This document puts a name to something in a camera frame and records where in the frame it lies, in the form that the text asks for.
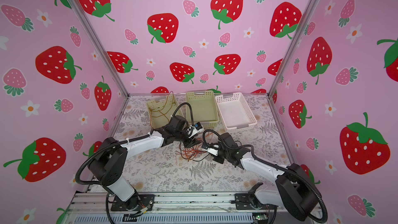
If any red orange cable bundle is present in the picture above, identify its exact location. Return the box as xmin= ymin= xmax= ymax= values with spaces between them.
xmin=177 ymin=129 xmax=224 ymax=163

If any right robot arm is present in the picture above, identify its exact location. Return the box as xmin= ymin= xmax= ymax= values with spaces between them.
xmin=202 ymin=133 xmax=328 ymax=224

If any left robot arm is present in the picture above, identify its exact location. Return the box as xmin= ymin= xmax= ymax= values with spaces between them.
xmin=75 ymin=116 xmax=204 ymax=211

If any left green basket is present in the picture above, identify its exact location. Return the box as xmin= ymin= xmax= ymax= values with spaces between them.
xmin=146 ymin=93 xmax=180 ymax=129

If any green basket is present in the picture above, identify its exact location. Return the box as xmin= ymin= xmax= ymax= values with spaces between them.
xmin=186 ymin=90 xmax=219 ymax=129
xmin=146 ymin=93 xmax=180 ymax=129

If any middle green basket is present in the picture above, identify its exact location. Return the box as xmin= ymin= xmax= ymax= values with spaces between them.
xmin=186 ymin=90 xmax=219 ymax=129

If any white perforated basket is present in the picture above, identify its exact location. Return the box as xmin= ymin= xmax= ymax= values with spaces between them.
xmin=215 ymin=92 xmax=258 ymax=132

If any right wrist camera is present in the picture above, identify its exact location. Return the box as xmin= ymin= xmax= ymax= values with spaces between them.
xmin=204 ymin=145 xmax=219 ymax=157

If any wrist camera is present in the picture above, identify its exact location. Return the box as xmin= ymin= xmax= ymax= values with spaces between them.
xmin=204 ymin=145 xmax=219 ymax=157
xmin=187 ymin=122 xmax=204 ymax=138

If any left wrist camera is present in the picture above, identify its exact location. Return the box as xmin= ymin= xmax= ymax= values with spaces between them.
xmin=187 ymin=122 xmax=204 ymax=138

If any left arm black conduit hose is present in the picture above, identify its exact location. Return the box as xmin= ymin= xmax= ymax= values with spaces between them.
xmin=171 ymin=102 xmax=195 ymax=127

